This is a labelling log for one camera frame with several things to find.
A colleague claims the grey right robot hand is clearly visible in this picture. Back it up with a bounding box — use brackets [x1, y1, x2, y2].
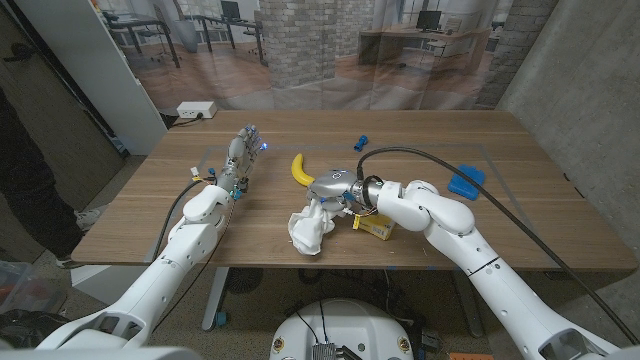
[307, 168, 375, 214]

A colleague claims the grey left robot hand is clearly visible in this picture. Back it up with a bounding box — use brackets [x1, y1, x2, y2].
[214, 124, 269, 195]

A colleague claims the white towel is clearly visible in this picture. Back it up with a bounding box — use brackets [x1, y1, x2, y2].
[287, 198, 346, 257]

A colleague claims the yellow toy banana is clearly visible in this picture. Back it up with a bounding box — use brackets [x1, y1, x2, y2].
[291, 153, 317, 188]

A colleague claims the yellow white sugar box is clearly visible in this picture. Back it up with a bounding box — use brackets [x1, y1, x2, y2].
[352, 212, 397, 242]

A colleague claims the white power strip box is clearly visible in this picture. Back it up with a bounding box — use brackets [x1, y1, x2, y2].
[176, 101, 218, 120]

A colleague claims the printed office backdrop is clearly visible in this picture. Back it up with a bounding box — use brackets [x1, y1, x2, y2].
[92, 0, 559, 112]

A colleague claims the black round fan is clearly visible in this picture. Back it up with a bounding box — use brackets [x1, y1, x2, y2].
[225, 267, 265, 295]

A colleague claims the blue ridged pad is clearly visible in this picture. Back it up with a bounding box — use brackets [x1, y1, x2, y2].
[447, 163, 487, 202]

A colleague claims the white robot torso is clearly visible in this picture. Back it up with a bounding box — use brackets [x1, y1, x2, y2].
[269, 298, 415, 360]

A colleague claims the white table leg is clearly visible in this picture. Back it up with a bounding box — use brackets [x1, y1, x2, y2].
[201, 267, 230, 332]

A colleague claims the white upright panel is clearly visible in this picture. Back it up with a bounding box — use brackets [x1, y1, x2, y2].
[14, 0, 169, 156]

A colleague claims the grey table leg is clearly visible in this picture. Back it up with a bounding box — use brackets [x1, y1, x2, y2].
[452, 269, 485, 339]

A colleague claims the person in dark trousers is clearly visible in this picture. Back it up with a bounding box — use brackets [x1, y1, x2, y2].
[0, 94, 104, 269]

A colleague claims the clear plastic bin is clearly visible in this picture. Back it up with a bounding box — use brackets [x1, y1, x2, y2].
[0, 259, 67, 316]

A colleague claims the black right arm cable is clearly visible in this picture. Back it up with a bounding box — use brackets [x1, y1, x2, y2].
[355, 145, 640, 347]

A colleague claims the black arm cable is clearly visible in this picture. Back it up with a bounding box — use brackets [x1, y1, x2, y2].
[149, 177, 215, 262]
[355, 145, 640, 347]

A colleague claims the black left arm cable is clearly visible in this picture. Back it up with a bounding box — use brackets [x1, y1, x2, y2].
[149, 177, 215, 262]

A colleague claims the black door handle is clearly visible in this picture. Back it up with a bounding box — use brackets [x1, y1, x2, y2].
[3, 42, 36, 64]

